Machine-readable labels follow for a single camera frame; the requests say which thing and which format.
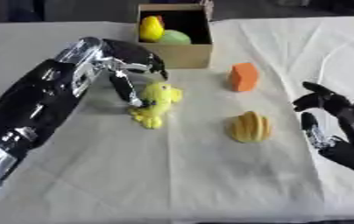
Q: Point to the orange block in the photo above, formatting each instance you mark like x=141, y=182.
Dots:
x=243, y=77

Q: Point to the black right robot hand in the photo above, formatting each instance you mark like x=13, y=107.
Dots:
x=346, y=116

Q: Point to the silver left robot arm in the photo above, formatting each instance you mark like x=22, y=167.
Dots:
x=37, y=102

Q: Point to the tan cardboard box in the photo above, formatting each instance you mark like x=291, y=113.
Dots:
x=177, y=35

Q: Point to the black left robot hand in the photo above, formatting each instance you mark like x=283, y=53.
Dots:
x=134, y=55

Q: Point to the green toy fruit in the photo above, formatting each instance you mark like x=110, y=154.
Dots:
x=175, y=38

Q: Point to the yellow soft toy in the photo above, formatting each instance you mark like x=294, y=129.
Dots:
x=157, y=105

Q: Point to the yellow ridged toy fruit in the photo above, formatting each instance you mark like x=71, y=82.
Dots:
x=250, y=127

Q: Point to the yellow toy pear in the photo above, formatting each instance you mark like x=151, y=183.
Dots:
x=151, y=29

